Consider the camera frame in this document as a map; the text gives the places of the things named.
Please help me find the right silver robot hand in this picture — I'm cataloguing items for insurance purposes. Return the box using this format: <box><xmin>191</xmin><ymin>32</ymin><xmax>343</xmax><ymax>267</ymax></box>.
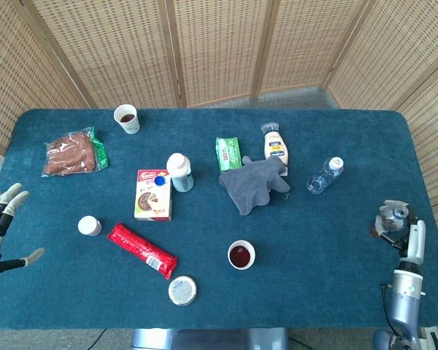
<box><xmin>369</xmin><ymin>199</ymin><xmax>427</xmax><ymax>265</ymax></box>

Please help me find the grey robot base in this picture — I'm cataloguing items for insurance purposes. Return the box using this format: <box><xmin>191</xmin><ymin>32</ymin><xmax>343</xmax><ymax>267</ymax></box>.
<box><xmin>130</xmin><ymin>327</ymin><xmax>289</xmax><ymax>350</ymax></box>

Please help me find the clear water bottle white cap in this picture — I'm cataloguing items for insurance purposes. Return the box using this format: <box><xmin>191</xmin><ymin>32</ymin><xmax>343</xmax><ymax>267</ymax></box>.
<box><xmin>306</xmin><ymin>156</ymin><xmax>345</xmax><ymax>195</ymax></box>

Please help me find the mayonnaise squeeze bottle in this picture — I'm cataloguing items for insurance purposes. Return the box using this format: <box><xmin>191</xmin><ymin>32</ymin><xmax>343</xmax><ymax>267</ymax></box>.
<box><xmin>260</xmin><ymin>122</ymin><xmax>291</xmax><ymax>169</ymax></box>

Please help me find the white paper cup green flower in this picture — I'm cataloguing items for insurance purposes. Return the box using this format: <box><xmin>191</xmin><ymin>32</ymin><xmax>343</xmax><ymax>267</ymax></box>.
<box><xmin>113</xmin><ymin>104</ymin><xmax>141</xmax><ymax>135</ymax></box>
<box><xmin>227</xmin><ymin>239</ymin><xmax>257</xmax><ymax>271</ymax></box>

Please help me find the white milk drink bottle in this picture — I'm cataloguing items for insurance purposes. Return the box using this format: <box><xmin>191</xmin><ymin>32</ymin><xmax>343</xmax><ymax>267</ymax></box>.
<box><xmin>166</xmin><ymin>152</ymin><xmax>195</xmax><ymax>193</ymax></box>

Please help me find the small white jar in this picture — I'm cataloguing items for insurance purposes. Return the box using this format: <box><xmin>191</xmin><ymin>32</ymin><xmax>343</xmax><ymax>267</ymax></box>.
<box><xmin>77</xmin><ymin>215</ymin><xmax>103</xmax><ymax>237</ymax></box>

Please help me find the white equipment box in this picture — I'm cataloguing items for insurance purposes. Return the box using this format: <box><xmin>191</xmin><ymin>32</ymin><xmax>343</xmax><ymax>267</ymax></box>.
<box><xmin>419</xmin><ymin>325</ymin><xmax>438</xmax><ymax>350</ymax></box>

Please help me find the brown food bag green edge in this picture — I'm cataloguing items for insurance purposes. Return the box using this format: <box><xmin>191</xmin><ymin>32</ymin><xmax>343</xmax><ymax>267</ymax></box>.
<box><xmin>41</xmin><ymin>126</ymin><xmax>110</xmax><ymax>178</ymax></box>

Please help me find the red biscuit pack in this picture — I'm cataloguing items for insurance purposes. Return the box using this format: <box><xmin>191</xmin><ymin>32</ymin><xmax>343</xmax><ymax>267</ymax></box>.
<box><xmin>107</xmin><ymin>222</ymin><xmax>178</xmax><ymax>281</ymax></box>

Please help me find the red white cake box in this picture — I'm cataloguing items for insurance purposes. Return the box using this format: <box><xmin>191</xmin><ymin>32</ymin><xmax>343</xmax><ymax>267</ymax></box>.
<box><xmin>134</xmin><ymin>168</ymin><xmax>173</xmax><ymax>222</ymax></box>

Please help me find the grey towel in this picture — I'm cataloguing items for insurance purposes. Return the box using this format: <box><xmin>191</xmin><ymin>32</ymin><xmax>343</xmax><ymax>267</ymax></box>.
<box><xmin>218</xmin><ymin>155</ymin><xmax>291</xmax><ymax>217</ymax></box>

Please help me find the round metal tin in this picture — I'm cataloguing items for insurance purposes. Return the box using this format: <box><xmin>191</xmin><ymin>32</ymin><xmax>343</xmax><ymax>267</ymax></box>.
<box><xmin>168</xmin><ymin>275</ymin><xmax>198</xmax><ymax>306</ymax></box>

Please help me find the green wet wipes pack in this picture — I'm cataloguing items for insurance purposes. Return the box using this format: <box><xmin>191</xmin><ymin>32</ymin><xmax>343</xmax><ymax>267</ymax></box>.
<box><xmin>215</xmin><ymin>136</ymin><xmax>243</xmax><ymax>174</ymax></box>

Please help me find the blue carpet table cover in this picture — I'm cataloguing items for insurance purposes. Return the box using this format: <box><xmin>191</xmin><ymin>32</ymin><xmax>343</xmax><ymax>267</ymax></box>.
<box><xmin>0</xmin><ymin>108</ymin><xmax>438</xmax><ymax>331</ymax></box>

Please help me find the wicker folding screen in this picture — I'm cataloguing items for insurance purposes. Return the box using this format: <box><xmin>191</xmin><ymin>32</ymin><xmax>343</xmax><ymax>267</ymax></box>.
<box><xmin>0</xmin><ymin>0</ymin><xmax>438</xmax><ymax>285</ymax></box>

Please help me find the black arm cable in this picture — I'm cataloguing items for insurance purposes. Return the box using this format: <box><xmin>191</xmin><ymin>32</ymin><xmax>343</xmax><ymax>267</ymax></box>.
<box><xmin>381</xmin><ymin>284</ymin><xmax>401</xmax><ymax>331</ymax></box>

